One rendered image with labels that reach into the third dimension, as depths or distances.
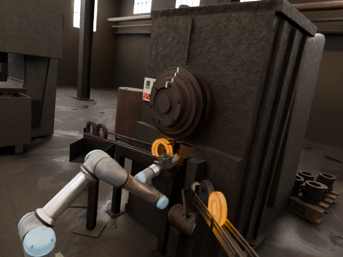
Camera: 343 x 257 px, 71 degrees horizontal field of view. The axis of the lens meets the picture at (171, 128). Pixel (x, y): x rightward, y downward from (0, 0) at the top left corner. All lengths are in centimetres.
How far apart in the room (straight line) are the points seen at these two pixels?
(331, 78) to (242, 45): 599
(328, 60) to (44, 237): 713
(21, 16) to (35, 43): 35
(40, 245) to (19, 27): 299
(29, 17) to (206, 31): 266
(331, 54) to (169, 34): 599
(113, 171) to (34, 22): 295
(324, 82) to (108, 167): 672
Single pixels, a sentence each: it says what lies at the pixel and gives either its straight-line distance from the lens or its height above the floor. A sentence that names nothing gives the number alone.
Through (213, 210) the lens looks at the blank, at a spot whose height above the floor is 70.
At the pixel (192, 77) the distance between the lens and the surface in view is 150.
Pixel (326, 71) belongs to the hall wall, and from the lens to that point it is 745.
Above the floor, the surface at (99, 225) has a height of 1.
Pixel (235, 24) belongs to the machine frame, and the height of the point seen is 163.
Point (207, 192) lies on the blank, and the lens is 129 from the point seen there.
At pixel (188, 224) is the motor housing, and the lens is 147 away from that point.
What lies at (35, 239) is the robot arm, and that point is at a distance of 123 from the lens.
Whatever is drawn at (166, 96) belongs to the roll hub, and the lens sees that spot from 151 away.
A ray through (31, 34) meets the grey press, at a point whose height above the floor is 152.
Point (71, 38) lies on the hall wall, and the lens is 1215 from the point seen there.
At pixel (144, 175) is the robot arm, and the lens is 147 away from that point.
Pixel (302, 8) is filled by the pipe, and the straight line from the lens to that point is 715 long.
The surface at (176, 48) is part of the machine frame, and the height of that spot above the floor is 148.
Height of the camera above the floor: 133
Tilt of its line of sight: 13 degrees down
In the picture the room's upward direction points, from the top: 8 degrees clockwise
